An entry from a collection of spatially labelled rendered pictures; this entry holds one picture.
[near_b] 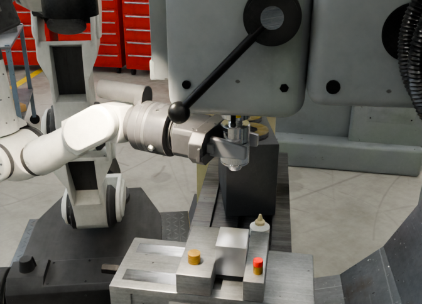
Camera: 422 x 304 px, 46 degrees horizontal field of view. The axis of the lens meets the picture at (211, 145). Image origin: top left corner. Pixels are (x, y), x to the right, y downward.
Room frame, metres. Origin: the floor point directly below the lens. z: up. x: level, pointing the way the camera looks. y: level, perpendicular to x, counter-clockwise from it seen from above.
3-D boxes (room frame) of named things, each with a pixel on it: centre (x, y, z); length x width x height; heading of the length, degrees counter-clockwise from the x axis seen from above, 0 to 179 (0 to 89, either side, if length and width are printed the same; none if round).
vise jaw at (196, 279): (0.74, 0.02, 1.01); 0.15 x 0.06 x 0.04; 171
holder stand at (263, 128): (1.14, -0.09, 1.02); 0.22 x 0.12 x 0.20; 4
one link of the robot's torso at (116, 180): (1.52, 0.40, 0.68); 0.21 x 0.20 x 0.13; 6
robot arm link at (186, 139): (0.78, 0.04, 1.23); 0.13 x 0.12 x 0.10; 155
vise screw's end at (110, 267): (0.77, 0.18, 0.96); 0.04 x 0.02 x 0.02; 81
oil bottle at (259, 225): (0.86, -0.10, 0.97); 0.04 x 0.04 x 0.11
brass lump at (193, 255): (0.71, 0.03, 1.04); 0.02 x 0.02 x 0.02
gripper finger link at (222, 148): (0.71, -0.02, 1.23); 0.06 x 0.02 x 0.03; 65
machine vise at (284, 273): (0.74, -0.01, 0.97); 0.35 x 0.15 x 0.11; 81
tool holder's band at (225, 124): (0.74, -0.04, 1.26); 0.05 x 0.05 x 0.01
